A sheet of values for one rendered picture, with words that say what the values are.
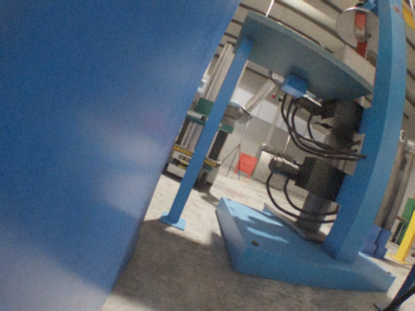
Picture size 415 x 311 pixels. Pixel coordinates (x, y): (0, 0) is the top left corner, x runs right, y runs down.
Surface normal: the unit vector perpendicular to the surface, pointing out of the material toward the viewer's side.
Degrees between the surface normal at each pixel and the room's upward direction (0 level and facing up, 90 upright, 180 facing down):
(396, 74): 90
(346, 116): 90
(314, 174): 90
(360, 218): 90
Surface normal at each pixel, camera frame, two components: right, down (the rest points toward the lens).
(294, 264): 0.04, 0.04
